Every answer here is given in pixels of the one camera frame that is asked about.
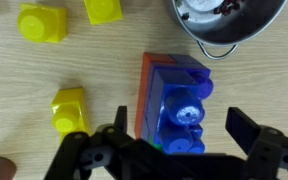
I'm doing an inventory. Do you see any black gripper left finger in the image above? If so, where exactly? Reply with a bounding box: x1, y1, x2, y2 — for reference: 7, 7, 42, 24
114, 106, 128, 133

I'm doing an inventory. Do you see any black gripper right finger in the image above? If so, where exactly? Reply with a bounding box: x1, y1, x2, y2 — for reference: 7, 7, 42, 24
225, 107, 261, 154

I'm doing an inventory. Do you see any blue lego block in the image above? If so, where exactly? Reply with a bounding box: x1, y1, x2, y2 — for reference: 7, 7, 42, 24
139, 54, 213, 154

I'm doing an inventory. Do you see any green lego block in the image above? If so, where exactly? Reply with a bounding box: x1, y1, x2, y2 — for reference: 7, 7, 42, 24
148, 137, 163, 152

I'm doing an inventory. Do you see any yellow lego block right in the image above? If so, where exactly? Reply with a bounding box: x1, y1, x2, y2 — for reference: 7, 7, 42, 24
51, 87, 92, 141

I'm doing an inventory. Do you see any yellow lego block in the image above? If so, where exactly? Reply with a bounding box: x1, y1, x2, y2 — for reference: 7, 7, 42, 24
16, 0, 123, 44
51, 87, 92, 141

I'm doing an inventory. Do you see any red lego base block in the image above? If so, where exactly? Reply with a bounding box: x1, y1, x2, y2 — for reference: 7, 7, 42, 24
134, 52, 174, 138

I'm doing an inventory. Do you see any yellow lego block left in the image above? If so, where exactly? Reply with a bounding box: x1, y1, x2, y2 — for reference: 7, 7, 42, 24
16, 0, 123, 44

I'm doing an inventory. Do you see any steel pot with handles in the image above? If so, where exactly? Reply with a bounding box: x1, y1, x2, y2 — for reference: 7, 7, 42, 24
163, 0, 288, 60

